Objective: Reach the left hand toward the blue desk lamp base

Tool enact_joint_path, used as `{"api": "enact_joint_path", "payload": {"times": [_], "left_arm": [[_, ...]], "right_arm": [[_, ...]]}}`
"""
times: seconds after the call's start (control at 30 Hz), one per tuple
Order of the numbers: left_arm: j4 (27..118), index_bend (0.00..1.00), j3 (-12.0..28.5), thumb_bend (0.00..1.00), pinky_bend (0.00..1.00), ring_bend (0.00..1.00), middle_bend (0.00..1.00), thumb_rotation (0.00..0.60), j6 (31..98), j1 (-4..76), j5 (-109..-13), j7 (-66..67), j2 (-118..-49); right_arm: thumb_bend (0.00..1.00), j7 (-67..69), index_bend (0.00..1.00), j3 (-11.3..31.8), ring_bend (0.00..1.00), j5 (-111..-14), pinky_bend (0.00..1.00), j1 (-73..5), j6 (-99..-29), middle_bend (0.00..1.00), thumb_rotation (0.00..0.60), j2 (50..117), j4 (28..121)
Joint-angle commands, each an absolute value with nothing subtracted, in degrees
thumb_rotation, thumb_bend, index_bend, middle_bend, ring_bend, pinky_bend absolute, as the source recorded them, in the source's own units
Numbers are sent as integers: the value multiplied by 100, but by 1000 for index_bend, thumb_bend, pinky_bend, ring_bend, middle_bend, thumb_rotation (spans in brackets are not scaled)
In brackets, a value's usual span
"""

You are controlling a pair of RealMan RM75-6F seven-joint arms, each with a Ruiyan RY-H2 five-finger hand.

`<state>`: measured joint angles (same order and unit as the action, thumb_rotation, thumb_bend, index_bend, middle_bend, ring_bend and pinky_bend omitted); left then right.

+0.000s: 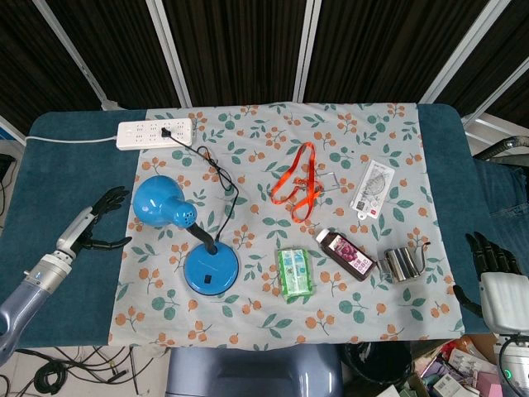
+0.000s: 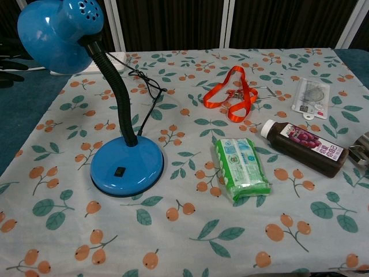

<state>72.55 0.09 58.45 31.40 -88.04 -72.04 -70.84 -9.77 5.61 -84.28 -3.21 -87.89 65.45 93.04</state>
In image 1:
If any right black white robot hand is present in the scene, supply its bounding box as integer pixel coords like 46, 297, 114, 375
453, 231, 529, 334

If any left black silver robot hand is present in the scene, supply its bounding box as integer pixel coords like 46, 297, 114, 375
55, 185, 133, 260

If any blue desk lamp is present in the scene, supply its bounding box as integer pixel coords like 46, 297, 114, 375
132, 175, 241, 296

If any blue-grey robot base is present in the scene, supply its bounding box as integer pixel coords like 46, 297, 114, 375
164, 345, 344, 397

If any teal table cover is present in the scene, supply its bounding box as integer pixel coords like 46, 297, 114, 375
0, 103, 491, 349

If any cardboard box of clutter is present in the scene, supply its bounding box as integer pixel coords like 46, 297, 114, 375
407, 334, 508, 397

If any stainless steel pitcher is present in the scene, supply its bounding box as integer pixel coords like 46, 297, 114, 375
378, 242, 431, 285

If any blue denim fabric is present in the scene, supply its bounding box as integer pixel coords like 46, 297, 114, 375
470, 159, 529, 275

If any white power strip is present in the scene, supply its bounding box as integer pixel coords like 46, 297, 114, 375
117, 117, 195, 151

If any black waste bin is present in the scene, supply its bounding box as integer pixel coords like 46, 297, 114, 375
342, 341, 414, 394

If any purple grape juice bottle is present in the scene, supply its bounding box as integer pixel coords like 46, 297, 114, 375
315, 227, 379, 283

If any packaged ruler protractor set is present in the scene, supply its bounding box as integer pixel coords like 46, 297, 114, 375
350, 159, 393, 220

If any floral grey tablecloth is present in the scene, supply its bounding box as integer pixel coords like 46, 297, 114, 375
107, 102, 466, 348

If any clear badge holder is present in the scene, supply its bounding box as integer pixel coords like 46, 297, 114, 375
317, 170, 345, 194

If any green tissue pack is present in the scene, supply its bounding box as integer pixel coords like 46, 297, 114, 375
275, 246, 317, 305

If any white power strip cable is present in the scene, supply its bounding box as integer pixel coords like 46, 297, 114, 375
23, 134, 119, 145

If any black lamp power cable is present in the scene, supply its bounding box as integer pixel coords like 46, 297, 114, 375
160, 127, 241, 246

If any black corrugated hose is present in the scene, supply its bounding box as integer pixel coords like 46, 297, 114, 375
473, 135, 529, 161

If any aluminium partition post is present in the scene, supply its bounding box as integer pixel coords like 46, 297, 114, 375
145, 0, 194, 107
293, 0, 323, 103
33, 0, 121, 110
461, 56, 529, 130
417, 0, 502, 105

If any orange lanyard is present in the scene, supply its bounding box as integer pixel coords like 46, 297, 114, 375
270, 141, 324, 222

